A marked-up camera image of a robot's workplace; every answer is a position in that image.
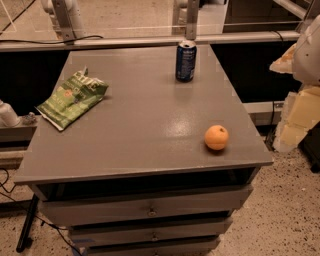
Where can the black metal leg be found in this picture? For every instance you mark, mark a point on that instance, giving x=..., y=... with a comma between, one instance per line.
x=30, y=214

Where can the grey drawer cabinet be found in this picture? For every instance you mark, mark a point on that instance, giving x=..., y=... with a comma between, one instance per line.
x=146, y=136

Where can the top grey drawer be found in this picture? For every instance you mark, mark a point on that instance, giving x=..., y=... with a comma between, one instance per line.
x=145, y=206

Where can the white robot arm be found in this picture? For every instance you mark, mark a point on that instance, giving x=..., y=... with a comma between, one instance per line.
x=306, y=61

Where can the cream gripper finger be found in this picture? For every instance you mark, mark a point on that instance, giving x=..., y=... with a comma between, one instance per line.
x=300, y=113
x=283, y=64

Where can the blue pepsi can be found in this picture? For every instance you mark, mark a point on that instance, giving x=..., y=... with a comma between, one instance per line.
x=185, y=60

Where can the grey metal rail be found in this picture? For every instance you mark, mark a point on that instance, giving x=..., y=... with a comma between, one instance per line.
x=96, y=42

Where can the bottom grey drawer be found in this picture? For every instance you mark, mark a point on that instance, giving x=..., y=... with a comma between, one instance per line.
x=161, y=248

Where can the grey drawer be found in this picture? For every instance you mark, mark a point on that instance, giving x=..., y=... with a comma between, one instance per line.
x=150, y=232
x=161, y=248
x=145, y=206

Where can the green jalapeno chip bag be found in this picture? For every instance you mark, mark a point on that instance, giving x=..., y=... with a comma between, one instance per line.
x=72, y=99

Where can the middle grey drawer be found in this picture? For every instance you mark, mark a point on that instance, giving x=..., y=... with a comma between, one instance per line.
x=150, y=232

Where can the white pipe at left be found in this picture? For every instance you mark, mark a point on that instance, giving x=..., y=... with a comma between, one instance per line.
x=7, y=115

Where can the orange fruit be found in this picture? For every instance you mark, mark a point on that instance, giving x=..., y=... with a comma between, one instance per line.
x=216, y=137

